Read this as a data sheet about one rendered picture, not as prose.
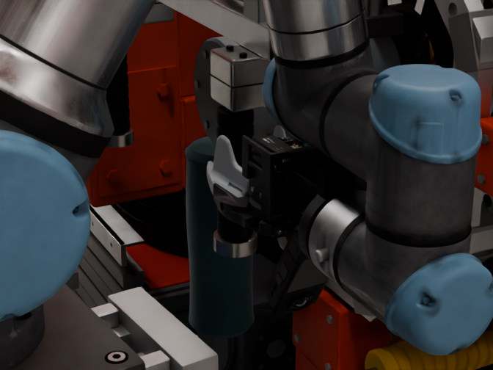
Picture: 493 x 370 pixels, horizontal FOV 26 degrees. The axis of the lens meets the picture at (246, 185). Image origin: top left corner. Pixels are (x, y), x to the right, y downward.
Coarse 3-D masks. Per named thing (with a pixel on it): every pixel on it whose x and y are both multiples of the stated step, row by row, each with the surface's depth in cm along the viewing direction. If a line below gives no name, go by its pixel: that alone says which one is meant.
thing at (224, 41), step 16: (208, 48) 119; (384, 48) 122; (208, 64) 120; (384, 64) 121; (400, 64) 122; (208, 80) 120; (208, 96) 121; (208, 112) 122; (256, 112) 115; (208, 128) 123; (256, 128) 116; (272, 128) 117
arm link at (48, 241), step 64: (0, 0) 55; (64, 0) 54; (128, 0) 56; (0, 64) 54; (64, 64) 55; (0, 128) 54; (64, 128) 55; (0, 192) 53; (64, 192) 55; (0, 256) 55; (64, 256) 57; (0, 320) 58
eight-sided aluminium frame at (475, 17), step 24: (456, 0) 101; (480, 0) 101; (456, 24) 101; (480, 24) 99; (456, 48) 102; (480, 48) 99; (480, 72) 100; (480, 192) 105; (480, 216) 106; (480, 240) 108; (336, 288) 132; (360, 312) 127
